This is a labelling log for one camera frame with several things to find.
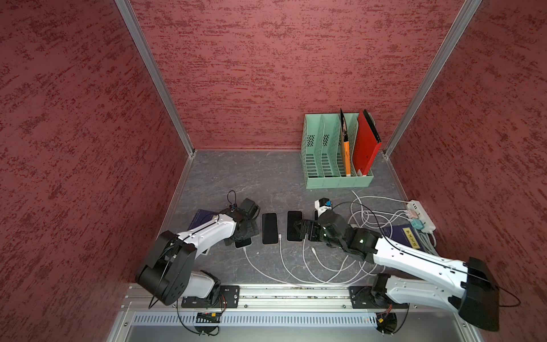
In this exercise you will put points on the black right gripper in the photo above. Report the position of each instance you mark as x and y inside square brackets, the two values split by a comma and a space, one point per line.
[313, 226]

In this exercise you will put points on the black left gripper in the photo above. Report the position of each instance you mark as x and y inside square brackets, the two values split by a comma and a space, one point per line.
[252, 230]

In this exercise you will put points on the black phone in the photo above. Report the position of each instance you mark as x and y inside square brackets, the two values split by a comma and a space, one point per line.
[293, 231]
[270, 232]
[243, 243]

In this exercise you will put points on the white charging cable end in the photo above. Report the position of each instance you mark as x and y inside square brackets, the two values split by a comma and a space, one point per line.
[342, 267]

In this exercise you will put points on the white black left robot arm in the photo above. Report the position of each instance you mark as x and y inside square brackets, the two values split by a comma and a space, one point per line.
[167, 272]

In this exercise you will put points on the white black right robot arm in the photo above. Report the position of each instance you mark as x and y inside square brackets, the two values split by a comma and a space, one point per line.
[468, 289]

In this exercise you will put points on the dark blue notebook left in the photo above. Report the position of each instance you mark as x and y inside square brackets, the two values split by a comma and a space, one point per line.
[201, 217]

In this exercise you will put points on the dark blue notebook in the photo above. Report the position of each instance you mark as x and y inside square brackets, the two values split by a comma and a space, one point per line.
[201, 217]
[405, 235]

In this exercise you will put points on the green plastic file organizer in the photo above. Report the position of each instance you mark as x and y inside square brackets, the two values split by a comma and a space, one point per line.
[322, 156]

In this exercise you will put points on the dark blue notebook right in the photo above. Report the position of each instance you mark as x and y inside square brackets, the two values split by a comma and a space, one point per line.
[405, 235]

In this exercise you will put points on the orange black book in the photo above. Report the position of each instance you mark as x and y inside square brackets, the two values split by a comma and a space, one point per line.
[344, 145]

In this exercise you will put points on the red folder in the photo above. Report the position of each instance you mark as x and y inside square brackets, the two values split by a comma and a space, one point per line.
[367, 145]

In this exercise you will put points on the white power strip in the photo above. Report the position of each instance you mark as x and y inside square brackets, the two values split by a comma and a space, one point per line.
[416, 208]

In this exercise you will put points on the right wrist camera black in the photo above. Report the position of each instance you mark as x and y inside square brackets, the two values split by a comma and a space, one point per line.
[249, 208]

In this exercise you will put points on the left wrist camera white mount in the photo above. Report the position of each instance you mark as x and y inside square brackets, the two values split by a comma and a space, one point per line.
[322, 205]

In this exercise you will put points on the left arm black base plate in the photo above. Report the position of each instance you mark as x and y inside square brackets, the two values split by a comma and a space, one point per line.
[221, 297]

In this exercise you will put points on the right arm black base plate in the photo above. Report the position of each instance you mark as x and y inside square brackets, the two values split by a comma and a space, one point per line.
[363, 297]

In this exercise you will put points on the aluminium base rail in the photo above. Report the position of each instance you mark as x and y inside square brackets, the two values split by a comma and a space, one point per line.
[270, 312]

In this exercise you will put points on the left aluminium corner post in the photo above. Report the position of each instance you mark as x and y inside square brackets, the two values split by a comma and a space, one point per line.
[131, 21]

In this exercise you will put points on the aluminium corner post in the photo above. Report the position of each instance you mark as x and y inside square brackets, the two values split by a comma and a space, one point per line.
[457, 29]
[131, 21]

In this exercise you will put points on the right aluminium corner post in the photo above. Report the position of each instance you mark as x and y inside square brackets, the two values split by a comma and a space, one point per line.
[457, 29]

